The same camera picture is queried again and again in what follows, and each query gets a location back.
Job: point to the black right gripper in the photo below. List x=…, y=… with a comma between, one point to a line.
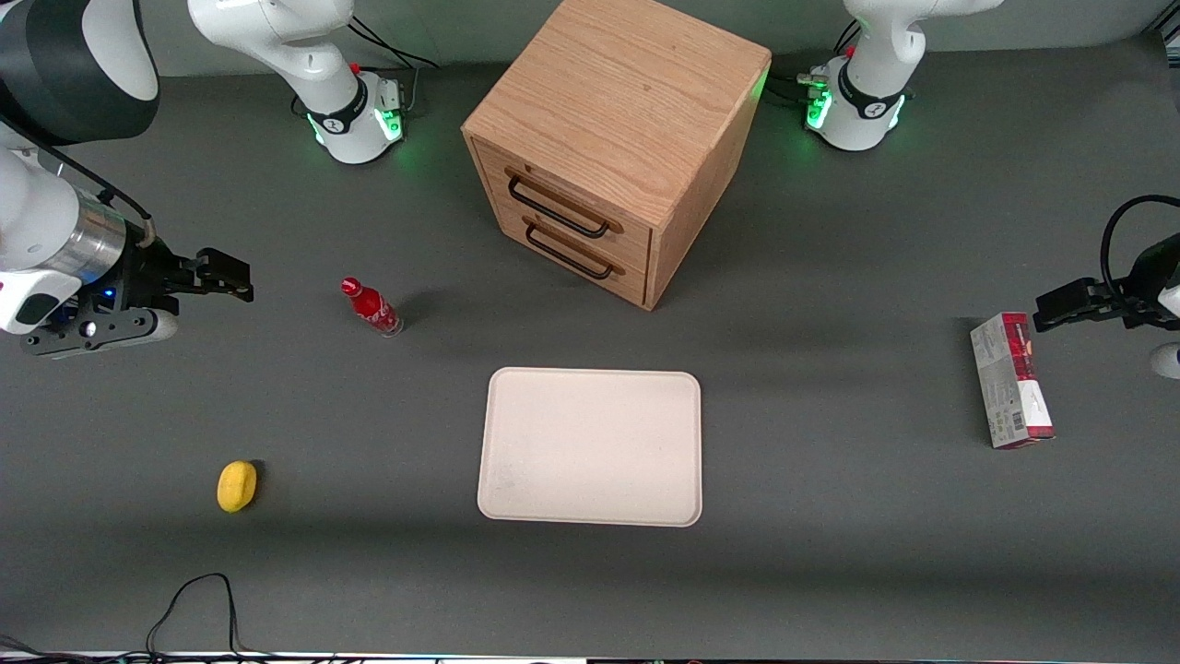
x=145, y=274

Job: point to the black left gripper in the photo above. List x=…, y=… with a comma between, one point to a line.
x=1146, y=285

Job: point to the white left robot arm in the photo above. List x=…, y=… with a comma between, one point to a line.
x=876, y=55

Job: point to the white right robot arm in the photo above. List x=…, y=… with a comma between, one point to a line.
x=277, y=37

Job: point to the wooden drawer cabinet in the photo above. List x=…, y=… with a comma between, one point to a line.
x=627, y=83

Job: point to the red and grey carton box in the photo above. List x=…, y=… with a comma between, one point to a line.
x=1005, y=387

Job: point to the red cola bottle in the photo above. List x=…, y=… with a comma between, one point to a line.
x=373, y=309

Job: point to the yellow lemon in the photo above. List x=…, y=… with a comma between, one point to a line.
x=237, y=486

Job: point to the grey table mat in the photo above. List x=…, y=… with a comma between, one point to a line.
x=830, y=572

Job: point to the beige rectangular tray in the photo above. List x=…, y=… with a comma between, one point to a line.
x=590, y=447

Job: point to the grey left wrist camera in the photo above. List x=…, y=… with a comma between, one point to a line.
x=1167, y=361

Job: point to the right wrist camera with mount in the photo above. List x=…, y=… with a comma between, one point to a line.
x=92, y=332

